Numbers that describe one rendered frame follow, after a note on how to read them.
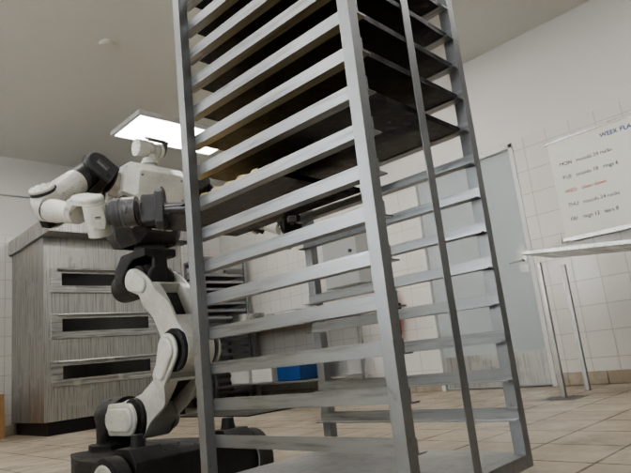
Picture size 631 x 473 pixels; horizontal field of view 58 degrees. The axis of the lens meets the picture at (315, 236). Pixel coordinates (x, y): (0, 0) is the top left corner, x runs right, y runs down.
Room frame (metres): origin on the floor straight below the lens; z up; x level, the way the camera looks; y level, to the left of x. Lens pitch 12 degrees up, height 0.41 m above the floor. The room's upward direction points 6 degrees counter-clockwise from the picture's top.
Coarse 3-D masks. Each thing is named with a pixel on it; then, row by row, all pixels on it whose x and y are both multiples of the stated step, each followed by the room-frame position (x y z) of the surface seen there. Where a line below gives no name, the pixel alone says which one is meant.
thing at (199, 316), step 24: (192, 120) 1.50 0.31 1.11; (192, 144) 1.50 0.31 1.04; (192, 168) 1.49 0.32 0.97; (192, 192) 1.49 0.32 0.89; (192, 216) 1.49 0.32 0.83; (192, 240) 1.49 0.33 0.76; (192, 264) 1.49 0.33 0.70; (192, 288) 1.49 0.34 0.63; (192, 312) 1.50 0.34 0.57; (216, 456) 1.51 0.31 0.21
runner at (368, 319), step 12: (456, 300) 1.47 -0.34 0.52; (468, 300) 1.45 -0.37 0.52; (480, 300) 1.43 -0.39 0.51; (492, 300) 1.41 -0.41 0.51; (408, 312) 1.58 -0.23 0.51; (420, 312) 1.55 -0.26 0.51; (432, 312) 1.53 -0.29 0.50; (444, 312) 1.47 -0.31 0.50; (312, 324) 1.83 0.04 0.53; (324, 324) 1.80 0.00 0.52; (336, 324) 1.76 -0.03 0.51; (348, 324) 1.73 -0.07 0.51; (360, 324) 1.70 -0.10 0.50; (372, 324) 1.66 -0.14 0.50
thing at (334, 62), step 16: (320, 64) 1.17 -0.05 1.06; (336, 64) 1.14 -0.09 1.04; (288, 80) 1.24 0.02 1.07; (304, 80) 1.21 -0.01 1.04; (320, 80) 1.20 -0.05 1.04; (272, 96) 1.28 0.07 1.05; (288, 96) 1.27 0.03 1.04; (240, 112) 1.37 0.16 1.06; (256, 112) 1.33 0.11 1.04; (208, 128) 1.46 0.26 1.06; (224, 128) 1.42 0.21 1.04; (208, 144) 1.51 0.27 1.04
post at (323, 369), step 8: (304, 224) 1.83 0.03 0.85; (312, 256) 1.82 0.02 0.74; (312, 264) 1.82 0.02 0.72; (312, 288) 1.82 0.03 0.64; (320, 288) 1.83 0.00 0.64; (320, 304) 1.83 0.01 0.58; (320, 336) 1.82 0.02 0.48; (320, 344) 1.82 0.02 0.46; (320, 368) 1.82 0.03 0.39; (328, 368) 1.83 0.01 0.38; (320, 376) 1.83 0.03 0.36; (328, 376) 1.83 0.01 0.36; (328, 408) 1.82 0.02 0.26; (328, 424) 1.82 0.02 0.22; (328, 432) 1.82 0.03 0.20; (336, 432) 1.83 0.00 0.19
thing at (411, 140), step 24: (384, 96) 1.17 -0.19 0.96; (336, 120) 1.24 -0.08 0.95; (384, 120) 1.27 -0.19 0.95; (408, 120) 1.29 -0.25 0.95; (432, 120) 1.31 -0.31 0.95; (288, 144) 1.35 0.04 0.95; (384, 144) 1.43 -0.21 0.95; (408, 144) 1.45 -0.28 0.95; (240, 168) 1.49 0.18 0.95; (312, 168) 1.56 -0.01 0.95; (336, 168) 1.58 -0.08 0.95
